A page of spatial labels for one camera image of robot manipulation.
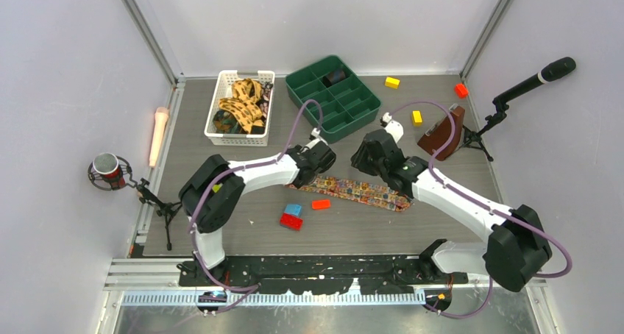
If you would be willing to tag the colourful shell pattern tie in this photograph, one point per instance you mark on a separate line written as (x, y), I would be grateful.
(357, 191)

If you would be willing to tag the yellow beetle pattern tie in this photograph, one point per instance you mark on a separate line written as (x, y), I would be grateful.
(243, 103)

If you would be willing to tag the red silver studio microphone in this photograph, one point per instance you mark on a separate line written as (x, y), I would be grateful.
(110, 172)

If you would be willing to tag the brown green leaf tie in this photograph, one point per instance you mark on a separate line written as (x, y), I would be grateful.
(225, 122)

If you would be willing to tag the red lego brick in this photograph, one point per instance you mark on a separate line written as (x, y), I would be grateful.
(291, 222)

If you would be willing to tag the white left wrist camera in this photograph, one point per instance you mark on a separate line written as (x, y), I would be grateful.
(315, 139)

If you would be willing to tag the yellow block upright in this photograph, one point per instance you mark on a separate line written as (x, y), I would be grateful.
(416, 118)

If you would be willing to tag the blue lego brick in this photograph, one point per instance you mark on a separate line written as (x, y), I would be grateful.
(293, 209)

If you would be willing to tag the yellow block near tray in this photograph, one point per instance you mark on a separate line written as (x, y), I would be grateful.
(391, 82)

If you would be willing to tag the dark floral rose tie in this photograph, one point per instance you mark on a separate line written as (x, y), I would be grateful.
(264, 101)

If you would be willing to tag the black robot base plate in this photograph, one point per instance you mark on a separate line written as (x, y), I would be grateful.
(319, 275)

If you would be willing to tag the green compartment tray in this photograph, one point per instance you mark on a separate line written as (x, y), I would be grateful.
(339, 110)

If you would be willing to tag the orange red block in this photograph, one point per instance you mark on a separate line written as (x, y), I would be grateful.
(461, 91)

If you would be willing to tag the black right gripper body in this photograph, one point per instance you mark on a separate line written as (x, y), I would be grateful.
(364, 162)

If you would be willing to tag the brown wooden metronome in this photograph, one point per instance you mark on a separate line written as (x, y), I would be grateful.
(438, 134)

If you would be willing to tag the black handheld microphone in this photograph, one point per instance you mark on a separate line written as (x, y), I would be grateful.
(550, 73)

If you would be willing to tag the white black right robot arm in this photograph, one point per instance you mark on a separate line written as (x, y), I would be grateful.
(511, 249)

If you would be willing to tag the small orange lego brick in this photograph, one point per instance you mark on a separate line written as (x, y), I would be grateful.
(320, 204)

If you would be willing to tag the black microphone tripod stand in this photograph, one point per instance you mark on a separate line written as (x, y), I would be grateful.
(474, 139)

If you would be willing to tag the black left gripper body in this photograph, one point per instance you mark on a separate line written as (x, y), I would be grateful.
(311, 181)

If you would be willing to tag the white perforated plastic basket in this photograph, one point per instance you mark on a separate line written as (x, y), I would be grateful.
(260, 135)

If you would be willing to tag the rolled dark striped tie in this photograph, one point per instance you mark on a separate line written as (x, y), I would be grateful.
(334, 77)

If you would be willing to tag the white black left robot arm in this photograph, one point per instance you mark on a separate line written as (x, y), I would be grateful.
(210, 196)

